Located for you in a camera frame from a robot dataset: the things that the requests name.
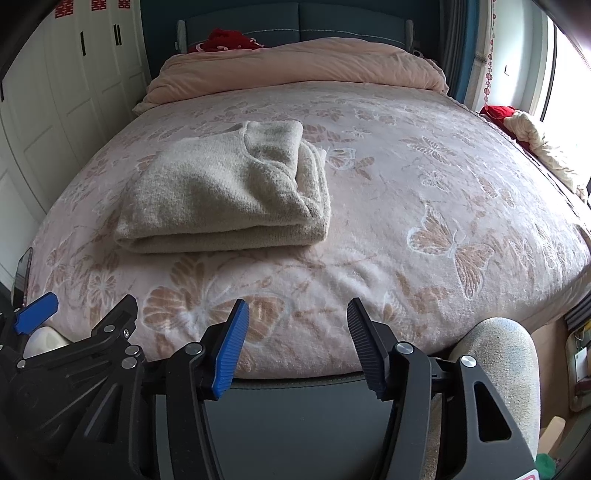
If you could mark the pink duvet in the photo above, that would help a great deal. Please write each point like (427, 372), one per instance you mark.
(300, 64)

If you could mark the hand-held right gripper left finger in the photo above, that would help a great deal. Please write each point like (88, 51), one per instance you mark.
(228, 350)

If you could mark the red cloth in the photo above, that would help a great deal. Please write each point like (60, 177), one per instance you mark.
(498, 113)

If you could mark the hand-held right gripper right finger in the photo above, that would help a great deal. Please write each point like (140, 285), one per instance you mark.
(367, 350)

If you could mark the green cloth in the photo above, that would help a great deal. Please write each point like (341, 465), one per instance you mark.
(547, 466)

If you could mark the pink butterfly blanket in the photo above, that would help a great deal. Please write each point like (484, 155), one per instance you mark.
(392, 184)

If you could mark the teal padded headboard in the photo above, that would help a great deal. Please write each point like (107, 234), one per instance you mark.
(346, 25)

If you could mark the white rounded object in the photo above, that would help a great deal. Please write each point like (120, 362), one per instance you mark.
(44, 342)

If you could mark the red pillow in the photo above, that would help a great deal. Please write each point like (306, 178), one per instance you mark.
(226, 40)

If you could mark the white patterned curtain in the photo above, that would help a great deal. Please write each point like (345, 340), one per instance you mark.
(485, 55)

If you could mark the white wardrobe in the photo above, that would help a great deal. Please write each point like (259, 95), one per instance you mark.
(60, 115)

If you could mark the window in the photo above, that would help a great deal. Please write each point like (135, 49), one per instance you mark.
(563, 83)

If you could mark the cream knit sweater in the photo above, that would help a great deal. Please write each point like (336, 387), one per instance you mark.
(217, 194)

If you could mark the cream crumpled cloth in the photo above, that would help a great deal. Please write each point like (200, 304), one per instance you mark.
(545, 143)

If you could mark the person's grey trouser leg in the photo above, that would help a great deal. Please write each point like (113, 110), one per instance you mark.
(505, 364)

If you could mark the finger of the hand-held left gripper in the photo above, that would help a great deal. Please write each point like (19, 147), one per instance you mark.
(37, 313)
(117, 318)

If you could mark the grey curtain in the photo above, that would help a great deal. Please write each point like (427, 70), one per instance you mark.
(455, 50)

